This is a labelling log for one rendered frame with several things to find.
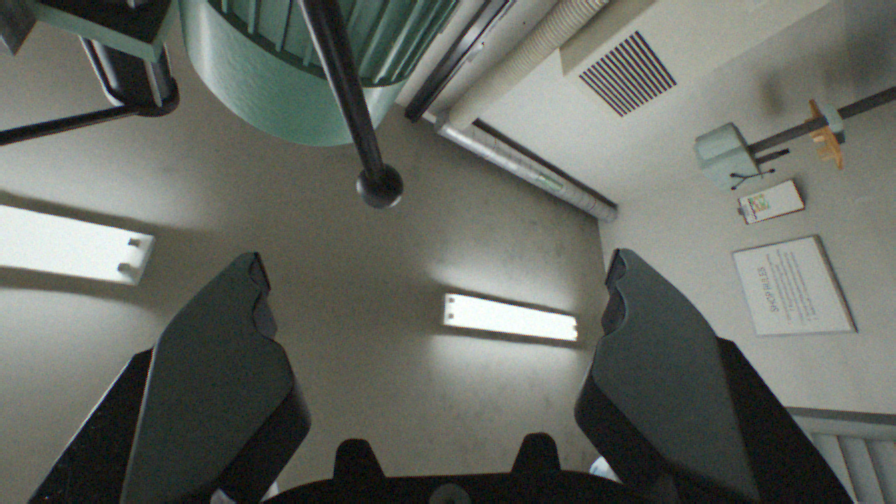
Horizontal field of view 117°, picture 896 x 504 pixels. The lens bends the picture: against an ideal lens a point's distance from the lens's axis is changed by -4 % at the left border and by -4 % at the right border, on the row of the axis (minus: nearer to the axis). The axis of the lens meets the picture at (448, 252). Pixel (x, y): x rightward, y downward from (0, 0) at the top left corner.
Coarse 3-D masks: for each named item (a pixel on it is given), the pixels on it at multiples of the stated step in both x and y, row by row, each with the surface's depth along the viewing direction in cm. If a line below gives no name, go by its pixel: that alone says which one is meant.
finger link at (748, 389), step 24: (744, 360) 6; (744, 384) 6; (744, 408) 5; (768, 408) 5; (744, 432) 5; (768, 432) 5; (792, 432) 5; (768, 456) 5; (792, 456) 5; (816, 456) 5; (672, 480) 4; (768, 480) 4; (792, 480) 4; (816, 480) 4
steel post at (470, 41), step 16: (496, 0) 130; (512, 0) 128; (480, 16) 137; (496, 16) 135; (464, 32) 146; (480, 32) 144; (464, 48) 151; (480, 48) 151; (448, 64) 160; (432, 80) 170; (448, 80) 170; (416, 96) 185; (432, 96) 178; (416, 112) 193
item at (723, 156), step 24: (888, 96) 124; (816, 120) 142; (840, 120) 134; (696, 144) 161; (720, 144) 153; (744, 144) 154; (768, 144) 156; (720, 168) 167; (744, 168) 166; (840, 168) 151
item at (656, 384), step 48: (624, 288) 9; (672, 288) 9; (624, 336) 7; (672, 336) 7; (624, 384) 6; (672, 384) 6; (720, 384) 6; (624, 432) 5; (672, 432) 5; (720, 432) 5; (624, 480) 6; (720, 480) 4
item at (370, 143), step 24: (312, 0) 10; (336, 0) 10; (312, 24) 11; (336, 24) 11; (336, 48) 11; (336, 72) 12; (336, 96) 14; (360, 96) 14; (360, 120) 15; (360, 144) 17; (384, 168) 20; (360, 192) 22; (384, 192) 21
